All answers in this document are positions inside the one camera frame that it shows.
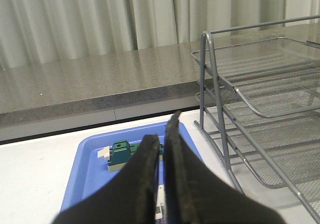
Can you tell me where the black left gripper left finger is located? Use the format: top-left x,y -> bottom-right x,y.
53,134 -> 160,224

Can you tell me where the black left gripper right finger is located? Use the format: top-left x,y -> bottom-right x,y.
163,111 -> 285,224

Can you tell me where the silver mesh tray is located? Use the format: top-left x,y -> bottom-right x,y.
192,120 -> 320,224
205,37 -> 320,118
194,91 -> 320,190

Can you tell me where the white circuit breaker block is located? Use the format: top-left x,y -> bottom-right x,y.
155,184 -> 165,224

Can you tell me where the blue plastic tray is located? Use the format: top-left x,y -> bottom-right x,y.
59,120 -> 203,224

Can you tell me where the silver mesh bottom tray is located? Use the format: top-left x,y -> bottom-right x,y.
192,120 -> 320,224

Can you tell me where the grey stone counter ledge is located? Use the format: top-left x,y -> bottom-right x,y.
0,23 -> 320,130

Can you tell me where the silver mesh top tray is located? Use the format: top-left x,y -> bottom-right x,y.
205,37 -> 320,118

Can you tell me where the green and beige switch block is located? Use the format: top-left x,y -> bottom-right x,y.
95,135 -> 164,176

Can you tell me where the grey metal rack frame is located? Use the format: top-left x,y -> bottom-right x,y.
197,15 -> 320,193

